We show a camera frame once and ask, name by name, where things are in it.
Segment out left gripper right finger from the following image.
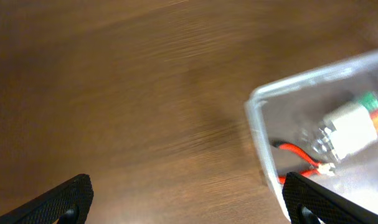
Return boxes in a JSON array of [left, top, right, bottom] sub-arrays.
[[282, 172, 378, 224]]

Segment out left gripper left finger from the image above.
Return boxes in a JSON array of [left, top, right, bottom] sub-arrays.
[[0, 174, 94, 224]]

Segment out red handled pliers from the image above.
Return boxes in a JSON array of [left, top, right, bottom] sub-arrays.
[[270, 139, 336, 185]]

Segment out clear plastic container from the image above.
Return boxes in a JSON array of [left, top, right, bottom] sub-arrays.
[[245, 50, 378, 220]]

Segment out clear case of coloured bits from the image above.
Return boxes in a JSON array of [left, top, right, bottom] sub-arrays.
[[310, 91, 378, 162]]

